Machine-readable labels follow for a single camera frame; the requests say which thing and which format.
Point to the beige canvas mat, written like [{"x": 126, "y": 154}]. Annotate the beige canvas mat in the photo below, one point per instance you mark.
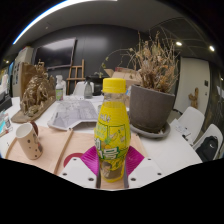
[{"x": 51, "y": 143}]

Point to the white paper sheet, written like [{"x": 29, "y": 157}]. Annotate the white paper sheet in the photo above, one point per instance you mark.
[{"x": 180, "y": 130}]

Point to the grey plant saucer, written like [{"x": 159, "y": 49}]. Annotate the grey plant saucer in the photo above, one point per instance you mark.
[{"x": 156, "y": 134}]

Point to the dried plant in grey pot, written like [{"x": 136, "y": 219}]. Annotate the dried plant in grey pot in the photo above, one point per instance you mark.
[{"x": 150, "y": 106}]

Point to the yellow drink bottle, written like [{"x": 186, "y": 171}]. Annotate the yellow drink bottle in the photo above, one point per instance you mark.
[{"x": 112, "y": 133}]

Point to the white chair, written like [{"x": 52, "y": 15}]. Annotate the white chair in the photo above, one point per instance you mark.
[
  {"x": 213, "y": 131},
  {"x": 79, "y": 88},
  {"x": 193, "y": 120}
]

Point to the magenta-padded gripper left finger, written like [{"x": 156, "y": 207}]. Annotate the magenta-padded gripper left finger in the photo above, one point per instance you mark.
[{"x": 78, "y": 170}]

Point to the wooden easel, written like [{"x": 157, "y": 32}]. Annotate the wooden easel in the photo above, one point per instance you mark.
[{"x": 76, "y": 78}]

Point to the grey plastic bottle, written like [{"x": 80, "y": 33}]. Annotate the grey plastic bottle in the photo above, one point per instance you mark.
[{"x": 88, "y": 90}]

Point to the black printer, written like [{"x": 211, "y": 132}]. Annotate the black printer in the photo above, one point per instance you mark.
[{"x": 4, "y": 101}]

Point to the long ceiling light strip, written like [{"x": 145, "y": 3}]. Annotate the long ceiling light strip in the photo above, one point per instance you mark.
[{"x": 43, "y": 15}]

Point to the golden sculpture on wooden base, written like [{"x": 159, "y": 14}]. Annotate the golden sculpture on wooden base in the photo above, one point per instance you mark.
[{"x": 35, "y": 93}]

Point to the wooden figure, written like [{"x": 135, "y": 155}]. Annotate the wooden figure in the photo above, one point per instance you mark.
[{"x": 193, "y": 98}]

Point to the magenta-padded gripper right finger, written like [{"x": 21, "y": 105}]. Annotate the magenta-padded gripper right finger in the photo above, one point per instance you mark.
[{"x": 145, "y": 170}]

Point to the white cabinet with pictures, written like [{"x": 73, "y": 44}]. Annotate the white cabinet with pictures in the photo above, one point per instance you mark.
[{"x": 21, "y": 60}]

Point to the black backpack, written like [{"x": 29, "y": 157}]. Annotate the black backpack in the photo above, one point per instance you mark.
[{"x": 207, "y": 149}]

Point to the grey newspaper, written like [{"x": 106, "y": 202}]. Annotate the grey newspaper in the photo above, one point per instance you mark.
[{"x": 71, "y": 113}]

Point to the cardboard box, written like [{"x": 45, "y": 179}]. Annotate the cardboard box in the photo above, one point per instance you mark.
[{"x": 128, "y": 76}]

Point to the beige spotted mug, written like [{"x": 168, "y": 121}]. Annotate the beige spotted mug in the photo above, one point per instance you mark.
[{"x": 29, "y": 141}]

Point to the black wall screen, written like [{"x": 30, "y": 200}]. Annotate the black wall screen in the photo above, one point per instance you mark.
[{"x": 55, "y": 53}]

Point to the white green spray bottle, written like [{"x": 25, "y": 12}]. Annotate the white green spray bottle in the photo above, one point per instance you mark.
[{"x": 59, "y": 91}]

